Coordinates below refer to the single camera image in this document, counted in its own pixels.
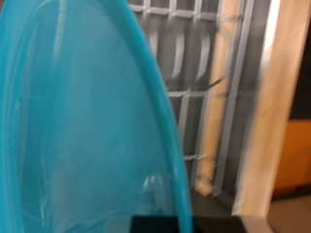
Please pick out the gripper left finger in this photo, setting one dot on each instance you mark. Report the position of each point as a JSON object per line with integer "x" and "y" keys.
{"x": 154, "y": 225}

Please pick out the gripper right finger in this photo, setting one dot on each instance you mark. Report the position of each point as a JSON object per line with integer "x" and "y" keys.
{"x": 220, "y": 225}

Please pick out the blue plate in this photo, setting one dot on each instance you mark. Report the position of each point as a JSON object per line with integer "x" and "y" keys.
{"x": 81, "y": 113}

